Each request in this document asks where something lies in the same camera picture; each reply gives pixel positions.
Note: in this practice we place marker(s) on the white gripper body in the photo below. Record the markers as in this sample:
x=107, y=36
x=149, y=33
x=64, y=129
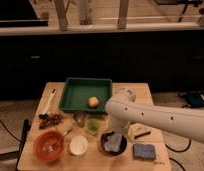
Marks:
x=119, y=126

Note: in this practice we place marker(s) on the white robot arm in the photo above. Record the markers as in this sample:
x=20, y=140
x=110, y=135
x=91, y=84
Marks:
x=184, y=122

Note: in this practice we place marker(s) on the dark purple bowl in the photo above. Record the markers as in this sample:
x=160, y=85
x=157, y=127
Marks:
x=123, y=144

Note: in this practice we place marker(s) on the white small bowl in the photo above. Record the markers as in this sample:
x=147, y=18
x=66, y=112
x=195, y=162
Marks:
x=78, y=145

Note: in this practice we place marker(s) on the metal spoon in bowl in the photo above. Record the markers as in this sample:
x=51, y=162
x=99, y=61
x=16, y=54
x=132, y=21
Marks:
x=50, y=148

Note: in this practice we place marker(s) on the orange plastic bowl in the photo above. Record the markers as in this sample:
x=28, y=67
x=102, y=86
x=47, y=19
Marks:
x=45, y=139

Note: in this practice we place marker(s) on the green small cup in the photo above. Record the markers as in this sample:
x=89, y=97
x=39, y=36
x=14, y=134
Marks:
x=92, y=126

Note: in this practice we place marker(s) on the blue sponge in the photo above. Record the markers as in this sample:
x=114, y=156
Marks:
x=144, y=151

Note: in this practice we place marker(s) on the orange round fruit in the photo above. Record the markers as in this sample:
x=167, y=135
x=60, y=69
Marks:
x=93, y=102

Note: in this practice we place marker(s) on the metal measuring cup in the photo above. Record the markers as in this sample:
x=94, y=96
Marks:
x=79, y=117

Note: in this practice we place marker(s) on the green plastic tray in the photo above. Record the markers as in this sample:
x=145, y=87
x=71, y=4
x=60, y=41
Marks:
x=77, y=91

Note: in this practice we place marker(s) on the bunch of dark grapes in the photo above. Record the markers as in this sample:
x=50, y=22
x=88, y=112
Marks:
x=49, y=120

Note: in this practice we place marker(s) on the dark blue bag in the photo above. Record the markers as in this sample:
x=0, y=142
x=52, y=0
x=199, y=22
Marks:
x=194, y=99

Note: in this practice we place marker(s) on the black handled spatula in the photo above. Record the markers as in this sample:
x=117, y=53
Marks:
x=136, y=130

